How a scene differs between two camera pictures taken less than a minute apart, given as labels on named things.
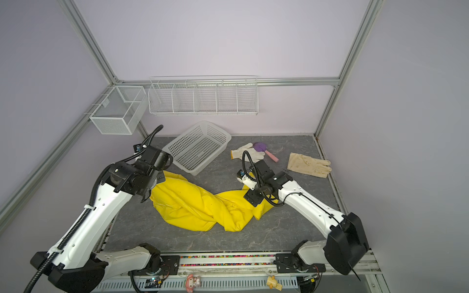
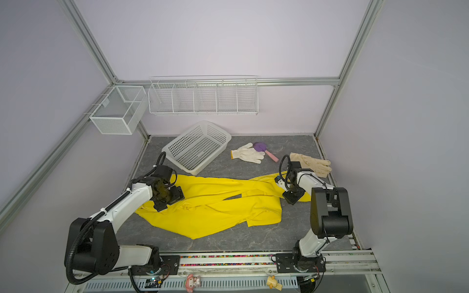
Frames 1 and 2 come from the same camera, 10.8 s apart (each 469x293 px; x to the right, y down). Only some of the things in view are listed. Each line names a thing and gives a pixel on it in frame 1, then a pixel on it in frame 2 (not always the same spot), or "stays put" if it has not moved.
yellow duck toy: (272, 282) stays put
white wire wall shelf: (207, 95) stays put
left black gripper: (161, 177) -> (178, 195)
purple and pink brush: (262, 147) stays put
